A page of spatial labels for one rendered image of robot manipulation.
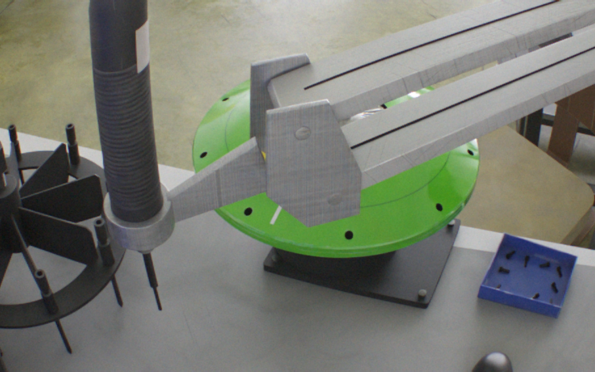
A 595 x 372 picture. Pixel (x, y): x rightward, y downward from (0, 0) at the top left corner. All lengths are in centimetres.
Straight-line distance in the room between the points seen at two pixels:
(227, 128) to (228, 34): 226
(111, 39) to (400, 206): 48
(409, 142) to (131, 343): 50
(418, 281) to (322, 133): 51
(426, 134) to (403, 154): 2
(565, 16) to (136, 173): 30
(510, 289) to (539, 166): 70
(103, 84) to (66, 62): 279
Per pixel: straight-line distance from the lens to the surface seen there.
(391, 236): 85
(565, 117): 174
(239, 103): 98
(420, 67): 51
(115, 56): 46
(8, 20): 387
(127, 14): 45
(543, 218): 157
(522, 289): 102
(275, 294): 100
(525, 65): 58
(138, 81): 48
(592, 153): 283
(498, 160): 167
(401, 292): 99
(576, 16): 54
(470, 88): 57
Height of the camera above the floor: 166
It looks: 40 degrees down
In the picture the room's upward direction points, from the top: 1 degrees counter-clockwise
